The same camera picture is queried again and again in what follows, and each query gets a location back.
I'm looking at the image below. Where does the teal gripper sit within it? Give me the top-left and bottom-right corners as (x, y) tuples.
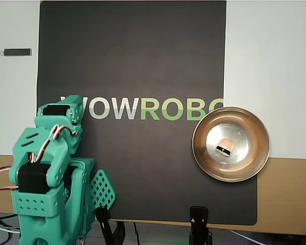
(35, 94), (84, 131)

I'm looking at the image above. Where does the orange ball with black base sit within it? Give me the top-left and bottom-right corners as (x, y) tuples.
(214, 138), (234, 157)

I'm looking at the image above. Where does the metal bowl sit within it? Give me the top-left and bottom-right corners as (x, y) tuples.
(192, 106), (271, 183)

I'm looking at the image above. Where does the white paper sheet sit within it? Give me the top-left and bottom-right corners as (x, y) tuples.
(223, 0), (306, 160)
(0, 0), (41, 156)

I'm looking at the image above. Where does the black USB stick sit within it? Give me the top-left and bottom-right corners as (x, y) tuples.
(0, 48), (33, 57)

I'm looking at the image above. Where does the black mat with WOWROBO print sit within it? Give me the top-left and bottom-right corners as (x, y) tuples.
(32, 1), (258, 227)

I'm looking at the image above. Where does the black table clamp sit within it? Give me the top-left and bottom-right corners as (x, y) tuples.
(94, 206), (127, 245)

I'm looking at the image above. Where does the black floor cable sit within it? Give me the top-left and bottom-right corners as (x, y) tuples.
(0, 212), (17, 223)

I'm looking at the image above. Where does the white floor cable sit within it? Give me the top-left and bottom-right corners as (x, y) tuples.
(0, 222), (21, 233)

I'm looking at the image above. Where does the black hanging cable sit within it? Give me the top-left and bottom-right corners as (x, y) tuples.
(132, 222), (141, 245)

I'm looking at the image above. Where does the white thin cable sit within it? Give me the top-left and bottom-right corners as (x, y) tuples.
(229, 229), (256, 243)

